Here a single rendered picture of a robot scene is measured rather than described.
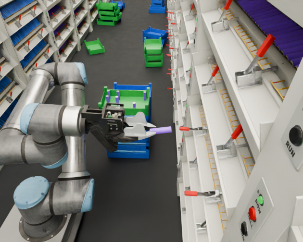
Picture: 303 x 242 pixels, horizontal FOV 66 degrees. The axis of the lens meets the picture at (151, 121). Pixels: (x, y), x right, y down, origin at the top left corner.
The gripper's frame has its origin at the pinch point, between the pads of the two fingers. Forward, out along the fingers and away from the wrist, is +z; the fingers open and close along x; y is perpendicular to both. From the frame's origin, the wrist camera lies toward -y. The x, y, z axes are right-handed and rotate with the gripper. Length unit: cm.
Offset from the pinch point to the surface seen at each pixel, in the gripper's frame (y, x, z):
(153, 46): -71, 218, 1
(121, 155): -82, 58, -17
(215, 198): -8.3, -15.9, 18.8
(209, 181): -10.0, -9.3, 18.5
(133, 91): -41, 79, -11
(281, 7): 41.8, -20.2, 13.2
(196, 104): -10.7, 29.1, 19.1
